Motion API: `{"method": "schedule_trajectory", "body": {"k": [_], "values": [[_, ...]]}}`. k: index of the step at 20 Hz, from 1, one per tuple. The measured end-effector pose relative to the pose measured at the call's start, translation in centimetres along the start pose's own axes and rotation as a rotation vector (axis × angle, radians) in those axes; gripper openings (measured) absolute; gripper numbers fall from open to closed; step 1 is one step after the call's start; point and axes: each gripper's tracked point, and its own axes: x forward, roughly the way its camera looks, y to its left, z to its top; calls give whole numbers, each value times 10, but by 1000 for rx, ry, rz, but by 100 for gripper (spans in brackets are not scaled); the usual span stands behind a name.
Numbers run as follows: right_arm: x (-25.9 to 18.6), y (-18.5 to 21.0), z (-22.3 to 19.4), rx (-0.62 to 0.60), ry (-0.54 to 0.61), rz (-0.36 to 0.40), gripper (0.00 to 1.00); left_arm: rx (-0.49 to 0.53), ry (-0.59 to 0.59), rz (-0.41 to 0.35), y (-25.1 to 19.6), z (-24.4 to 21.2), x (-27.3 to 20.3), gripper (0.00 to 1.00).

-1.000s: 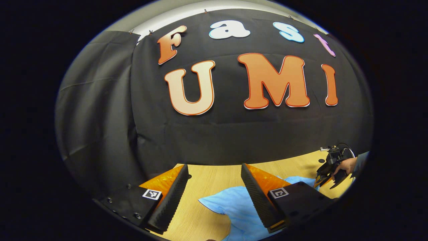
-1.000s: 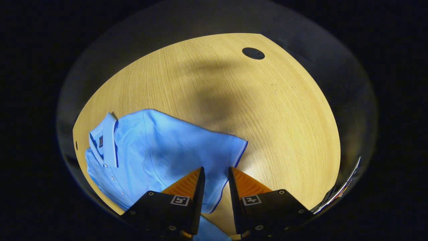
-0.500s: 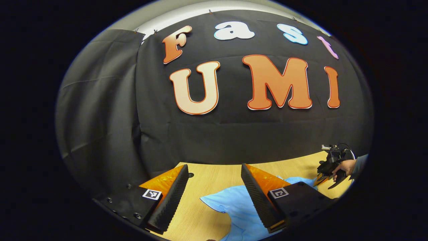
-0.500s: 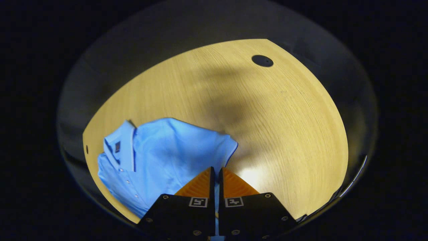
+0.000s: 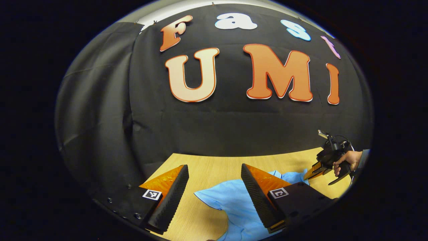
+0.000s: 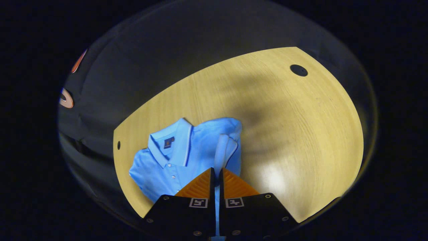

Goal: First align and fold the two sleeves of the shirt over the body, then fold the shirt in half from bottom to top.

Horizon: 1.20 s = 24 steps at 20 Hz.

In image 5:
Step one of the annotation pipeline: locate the light blue T-shirt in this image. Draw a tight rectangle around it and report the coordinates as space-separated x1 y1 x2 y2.
194 169 310 241

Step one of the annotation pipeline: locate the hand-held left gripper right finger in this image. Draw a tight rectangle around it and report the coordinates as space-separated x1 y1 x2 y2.
241 163 339 234

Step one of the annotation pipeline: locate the black backdrop cloth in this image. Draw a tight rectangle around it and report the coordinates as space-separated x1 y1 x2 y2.
55 2 373 201

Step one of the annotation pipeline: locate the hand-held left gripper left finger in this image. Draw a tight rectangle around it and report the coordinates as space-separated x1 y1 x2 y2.
93 164 190 235

